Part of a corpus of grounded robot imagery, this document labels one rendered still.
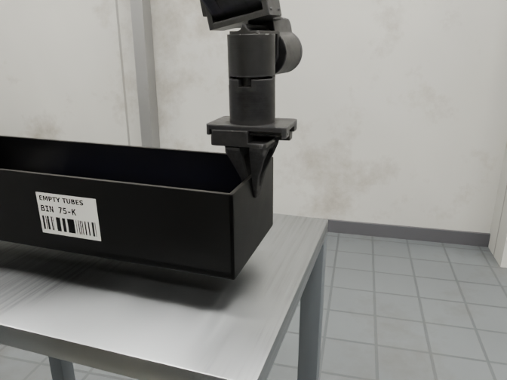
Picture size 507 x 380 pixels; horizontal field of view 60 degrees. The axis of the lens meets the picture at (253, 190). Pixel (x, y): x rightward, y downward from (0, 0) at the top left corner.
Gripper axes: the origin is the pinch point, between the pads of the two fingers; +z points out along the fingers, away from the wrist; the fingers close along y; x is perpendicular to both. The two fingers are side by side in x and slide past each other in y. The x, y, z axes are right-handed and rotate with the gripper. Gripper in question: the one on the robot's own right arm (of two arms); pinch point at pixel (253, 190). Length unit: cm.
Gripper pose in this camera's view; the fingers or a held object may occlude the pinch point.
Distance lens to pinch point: 58.2
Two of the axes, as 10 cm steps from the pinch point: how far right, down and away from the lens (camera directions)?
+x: -3.1, 3.1, -9.0
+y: -9.5, -0.9, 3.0
